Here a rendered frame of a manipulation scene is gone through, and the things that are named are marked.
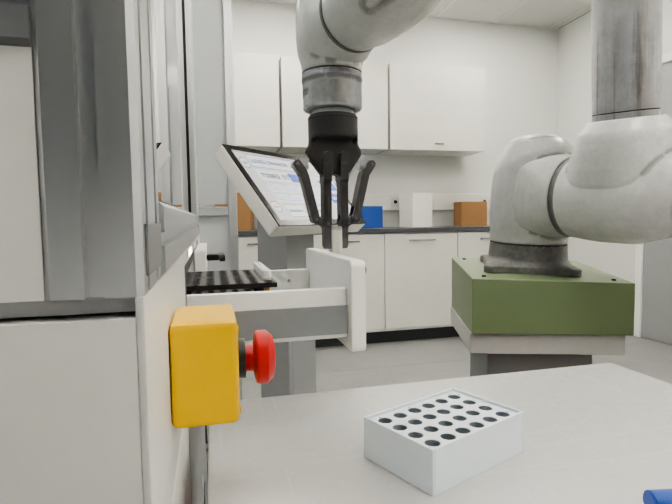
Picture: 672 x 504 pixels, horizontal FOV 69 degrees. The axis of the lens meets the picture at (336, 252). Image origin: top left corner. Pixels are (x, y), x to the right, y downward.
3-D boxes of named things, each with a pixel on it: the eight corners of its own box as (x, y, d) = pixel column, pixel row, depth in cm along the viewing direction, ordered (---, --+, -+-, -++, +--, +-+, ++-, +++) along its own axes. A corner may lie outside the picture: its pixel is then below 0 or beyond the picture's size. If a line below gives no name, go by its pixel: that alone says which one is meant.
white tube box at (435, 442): (453, 422, 53) (453, 387, 52) (524, 451, 46) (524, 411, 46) (363, 456, 45) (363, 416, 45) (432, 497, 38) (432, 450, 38)
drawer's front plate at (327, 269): (316, 309, 87) (315, 247, 86) (366, 352, 59) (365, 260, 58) (306, 310, 87) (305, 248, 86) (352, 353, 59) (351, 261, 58)
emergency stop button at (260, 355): (272, 373, 40) (271, 324, 39) (278, 389, 36) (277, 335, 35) (234, 376, 39) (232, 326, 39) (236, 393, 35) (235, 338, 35)
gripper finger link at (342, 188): (333, 155, 76) (341, 154, 77) (336, 227, 77) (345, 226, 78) (339, 151, 73) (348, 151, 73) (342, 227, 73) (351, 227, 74)
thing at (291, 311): (308, 303, 85) (307, 268, 84) (348, 337, 60) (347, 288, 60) (50, 318, 75) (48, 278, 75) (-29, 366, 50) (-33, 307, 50)
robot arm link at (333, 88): (296, 82, 77) (297, 120, 77) (307, 64, 68) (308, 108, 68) (352, 84, 79) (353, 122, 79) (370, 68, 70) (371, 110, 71)
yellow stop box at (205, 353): (243, 388, 41) (240, 302, 40) (249, 423, 34) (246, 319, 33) (178, 394, 39) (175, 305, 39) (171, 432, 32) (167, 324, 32)
